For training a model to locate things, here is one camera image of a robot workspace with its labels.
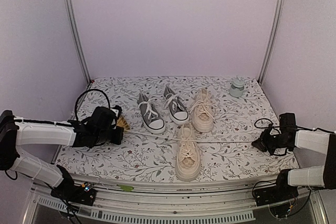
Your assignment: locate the black left camera cable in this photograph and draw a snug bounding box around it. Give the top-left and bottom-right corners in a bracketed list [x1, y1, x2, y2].
[75, 89, 111, 122]

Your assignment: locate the black right camera cable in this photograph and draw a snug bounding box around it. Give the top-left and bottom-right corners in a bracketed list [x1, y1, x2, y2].
[254, 118, 288, 156]

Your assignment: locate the black camera cable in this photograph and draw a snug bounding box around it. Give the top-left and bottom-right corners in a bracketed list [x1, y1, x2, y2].
[75, 89, 111, 122]
[254, 118, 288, 156]

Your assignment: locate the beige sneaker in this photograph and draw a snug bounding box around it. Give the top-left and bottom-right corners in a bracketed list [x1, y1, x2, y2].
[191, 88, 216, 133]
[117, 123, 263, 183]

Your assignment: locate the grey sneaker with white laces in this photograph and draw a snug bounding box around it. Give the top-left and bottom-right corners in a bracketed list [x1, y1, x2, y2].
[137, 92, 166, 134]

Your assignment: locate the right aluminium frame post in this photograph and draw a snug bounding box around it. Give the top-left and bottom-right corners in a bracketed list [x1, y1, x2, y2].
[258, 0, 285, 86]

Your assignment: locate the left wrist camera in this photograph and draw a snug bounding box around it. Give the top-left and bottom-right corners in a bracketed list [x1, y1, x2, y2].
[110, 105, 122, 123]

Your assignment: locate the aluminium front rail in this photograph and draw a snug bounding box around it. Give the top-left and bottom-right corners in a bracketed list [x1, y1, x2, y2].
[23, 176, 331, 223]

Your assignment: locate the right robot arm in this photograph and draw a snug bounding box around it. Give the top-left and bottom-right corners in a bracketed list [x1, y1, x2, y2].
[252, 113, 335, 201]

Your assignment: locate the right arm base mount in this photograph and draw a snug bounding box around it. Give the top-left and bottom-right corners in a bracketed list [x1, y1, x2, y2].
[251, 170, 299, 206]

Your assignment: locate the aluminium frame post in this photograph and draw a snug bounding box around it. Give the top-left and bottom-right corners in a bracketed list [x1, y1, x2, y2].
[258, 0, 285, 86]
[64, 0, 91, 84]

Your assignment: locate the floral patterned table mat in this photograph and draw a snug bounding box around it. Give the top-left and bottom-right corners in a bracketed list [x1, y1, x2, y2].
[56, 77, 298, 183]

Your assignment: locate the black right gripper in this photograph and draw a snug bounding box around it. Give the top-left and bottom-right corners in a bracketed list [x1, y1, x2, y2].
[253, 129, 290, 156]

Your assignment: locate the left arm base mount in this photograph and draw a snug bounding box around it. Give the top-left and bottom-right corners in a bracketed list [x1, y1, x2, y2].
[50, 165, 97, 206]

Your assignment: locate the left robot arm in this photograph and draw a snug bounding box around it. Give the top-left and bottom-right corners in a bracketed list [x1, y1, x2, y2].
[1, 105, 123, 200]

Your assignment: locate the left aluminium frame post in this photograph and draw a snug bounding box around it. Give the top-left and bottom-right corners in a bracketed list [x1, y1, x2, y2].
[64, 0, 91, 84]

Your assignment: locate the yellow bamboo fan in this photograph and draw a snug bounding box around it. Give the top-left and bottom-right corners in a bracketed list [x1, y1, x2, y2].
[117, 115, 131, 131]

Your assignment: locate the green tape piece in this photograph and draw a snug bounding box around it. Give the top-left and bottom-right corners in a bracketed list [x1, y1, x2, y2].
[118, 185, 134, 192]

